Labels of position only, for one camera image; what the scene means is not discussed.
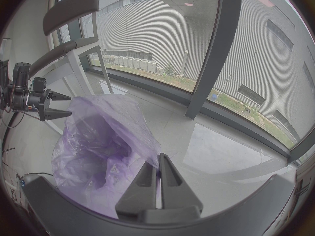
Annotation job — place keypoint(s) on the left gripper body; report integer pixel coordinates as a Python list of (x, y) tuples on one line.
[(24, 102)]

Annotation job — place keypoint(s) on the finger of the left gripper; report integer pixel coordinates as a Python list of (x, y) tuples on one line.
[(54, 114), (57, 96)]

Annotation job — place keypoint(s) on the window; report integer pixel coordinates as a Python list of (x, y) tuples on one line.
[(226, 45)]

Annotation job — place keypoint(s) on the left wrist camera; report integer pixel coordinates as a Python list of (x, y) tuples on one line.
[(39, 83)]

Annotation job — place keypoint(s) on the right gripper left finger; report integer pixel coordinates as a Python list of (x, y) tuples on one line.
[(137, 200)]

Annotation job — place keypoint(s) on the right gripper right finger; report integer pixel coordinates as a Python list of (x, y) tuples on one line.
[(177, 195)]

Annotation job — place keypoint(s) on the purple plastic bag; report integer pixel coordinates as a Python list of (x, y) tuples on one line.
[(98, 131)]

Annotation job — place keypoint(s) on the grey padded white chair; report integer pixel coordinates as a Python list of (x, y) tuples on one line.
[(71, 11)]

